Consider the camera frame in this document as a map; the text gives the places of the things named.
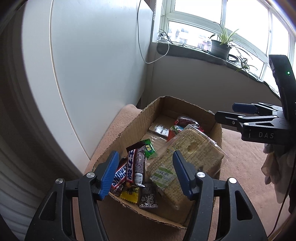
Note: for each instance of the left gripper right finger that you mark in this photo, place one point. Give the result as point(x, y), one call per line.
point(237, 219)

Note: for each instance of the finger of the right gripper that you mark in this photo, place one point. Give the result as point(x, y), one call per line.
point(252, 123)
point(255, 108)

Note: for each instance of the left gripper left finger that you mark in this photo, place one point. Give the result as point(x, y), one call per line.
point(54, 218)

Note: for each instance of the cracker pack clear wrapper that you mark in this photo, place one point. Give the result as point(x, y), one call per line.
point(171, 167)

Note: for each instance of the dried fruit red clear packet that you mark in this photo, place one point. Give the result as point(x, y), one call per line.
point(183, 121)

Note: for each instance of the black candy packet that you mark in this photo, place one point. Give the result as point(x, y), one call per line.
point(148, 197)

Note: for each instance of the light green candy packet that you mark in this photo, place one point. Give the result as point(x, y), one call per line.
point(148, 148)

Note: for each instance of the Chinese Snickers bar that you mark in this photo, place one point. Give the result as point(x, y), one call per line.
point(135, 165)

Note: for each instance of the yellow candy packet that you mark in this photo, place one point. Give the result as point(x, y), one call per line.
point(130, 194)

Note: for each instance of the brown Snickers bar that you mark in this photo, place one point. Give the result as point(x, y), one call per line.
point(119, 179)

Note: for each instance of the yellow ball candy green wrapper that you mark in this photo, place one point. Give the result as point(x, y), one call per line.
point(173, 131)

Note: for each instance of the brown cardboard box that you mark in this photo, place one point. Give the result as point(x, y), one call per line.
point(163, 110)

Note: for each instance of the white cloth glove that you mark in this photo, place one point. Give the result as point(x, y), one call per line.
point(277, 168)

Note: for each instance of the small spider plant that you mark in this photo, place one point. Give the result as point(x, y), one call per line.
point(246, 64)

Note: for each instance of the potted spider plant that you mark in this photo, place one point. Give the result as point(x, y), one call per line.
point(220, 42)

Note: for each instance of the white cabinet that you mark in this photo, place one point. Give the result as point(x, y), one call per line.
point(84, 63)

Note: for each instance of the white window frame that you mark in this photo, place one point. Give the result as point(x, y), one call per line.
point(264, 29)

